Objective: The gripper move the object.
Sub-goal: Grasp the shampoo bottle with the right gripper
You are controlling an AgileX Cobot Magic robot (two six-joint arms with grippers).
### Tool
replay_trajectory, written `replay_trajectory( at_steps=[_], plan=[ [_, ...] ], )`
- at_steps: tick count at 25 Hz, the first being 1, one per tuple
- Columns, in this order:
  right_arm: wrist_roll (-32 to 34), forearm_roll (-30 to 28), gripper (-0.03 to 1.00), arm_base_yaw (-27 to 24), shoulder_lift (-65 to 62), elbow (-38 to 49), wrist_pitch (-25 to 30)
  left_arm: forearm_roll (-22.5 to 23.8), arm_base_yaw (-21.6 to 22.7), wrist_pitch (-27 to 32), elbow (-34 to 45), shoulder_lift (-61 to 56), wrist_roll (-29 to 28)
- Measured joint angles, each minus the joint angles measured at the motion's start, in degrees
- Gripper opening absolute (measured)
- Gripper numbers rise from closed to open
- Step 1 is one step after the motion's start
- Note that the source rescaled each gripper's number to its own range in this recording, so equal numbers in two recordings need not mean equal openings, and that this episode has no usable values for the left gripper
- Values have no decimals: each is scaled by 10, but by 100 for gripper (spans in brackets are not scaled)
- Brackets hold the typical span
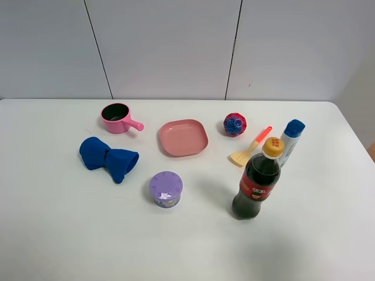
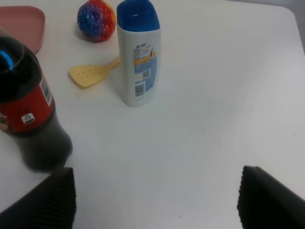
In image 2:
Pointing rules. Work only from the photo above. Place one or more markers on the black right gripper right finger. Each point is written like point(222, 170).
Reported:
point(265, 203)

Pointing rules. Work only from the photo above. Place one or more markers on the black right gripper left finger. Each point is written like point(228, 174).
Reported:
point(50, 205)

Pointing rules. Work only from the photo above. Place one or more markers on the white blue shampoo bottle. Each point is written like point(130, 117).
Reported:
point(139, 37)

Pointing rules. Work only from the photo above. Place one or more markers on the dark cola bottle red label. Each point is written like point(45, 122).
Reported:
point(27, 108)

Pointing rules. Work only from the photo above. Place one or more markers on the pink square plate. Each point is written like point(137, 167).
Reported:
point(25, 23)

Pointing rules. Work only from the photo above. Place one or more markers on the red blue spiky ball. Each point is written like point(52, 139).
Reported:
point(96, 20)

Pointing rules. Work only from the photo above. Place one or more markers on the yellow spatula orange handle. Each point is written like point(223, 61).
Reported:
point(85, 76)

